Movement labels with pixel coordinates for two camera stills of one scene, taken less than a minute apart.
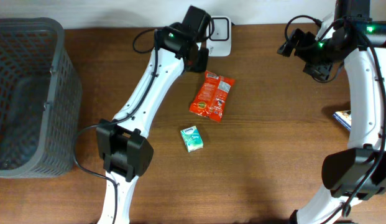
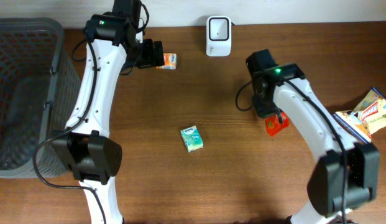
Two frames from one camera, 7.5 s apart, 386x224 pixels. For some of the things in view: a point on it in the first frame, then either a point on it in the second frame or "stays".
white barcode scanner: x=219 y=32 stays
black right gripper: x=307 y=38 to x=261 y=109
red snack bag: x=211 y=96 to x=273 y=125
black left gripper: x=199 y=62 to x=158 y=53
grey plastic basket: x=37 y=98 stays
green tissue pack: x=192 y=139 stays
